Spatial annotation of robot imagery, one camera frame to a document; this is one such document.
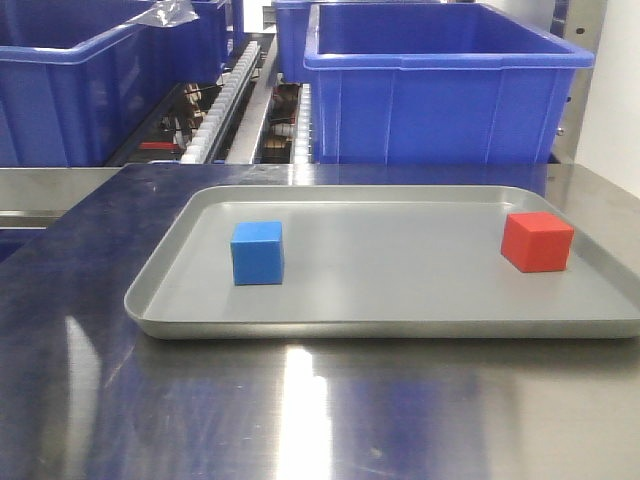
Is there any red cube block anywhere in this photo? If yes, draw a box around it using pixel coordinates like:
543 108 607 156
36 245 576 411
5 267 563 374
500 211 575 273

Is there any grey metal tray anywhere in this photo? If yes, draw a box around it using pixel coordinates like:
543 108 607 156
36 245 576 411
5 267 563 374
124 185 639 339

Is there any clear plastic bag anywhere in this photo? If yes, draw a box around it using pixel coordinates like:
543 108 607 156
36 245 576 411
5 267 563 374
131 0 199 28

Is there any blue bin rear left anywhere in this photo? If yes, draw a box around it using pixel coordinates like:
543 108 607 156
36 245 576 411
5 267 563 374
159 1 233 83

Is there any blue cube block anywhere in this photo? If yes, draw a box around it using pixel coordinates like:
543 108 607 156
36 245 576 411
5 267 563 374
230 221 284 286

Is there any white roller rail right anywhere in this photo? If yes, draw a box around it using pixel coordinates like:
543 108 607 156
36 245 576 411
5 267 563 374
290 84 313 164

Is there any blue plastic bin left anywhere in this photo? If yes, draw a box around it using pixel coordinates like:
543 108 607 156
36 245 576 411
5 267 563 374
0 0 156 169

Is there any white roller rail left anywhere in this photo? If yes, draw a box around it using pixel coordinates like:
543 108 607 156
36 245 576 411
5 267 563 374
179 41 261 165

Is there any metal shelf upright post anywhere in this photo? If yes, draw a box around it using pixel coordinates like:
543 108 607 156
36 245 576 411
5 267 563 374
550 0 607 163

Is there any white roller rail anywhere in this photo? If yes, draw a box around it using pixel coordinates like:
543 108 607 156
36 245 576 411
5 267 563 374
290 84 313 164
179 41 261 165

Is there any blue plastic bin right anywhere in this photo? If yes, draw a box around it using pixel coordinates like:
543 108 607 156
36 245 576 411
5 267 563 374
303 2 594 165

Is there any blue plastic bin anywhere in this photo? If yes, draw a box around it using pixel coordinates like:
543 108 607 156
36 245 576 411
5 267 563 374
0 0 156 169
303 2 594 165

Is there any blue bin rear centre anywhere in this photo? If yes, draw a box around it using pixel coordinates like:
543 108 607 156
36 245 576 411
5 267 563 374
273 1 461 96

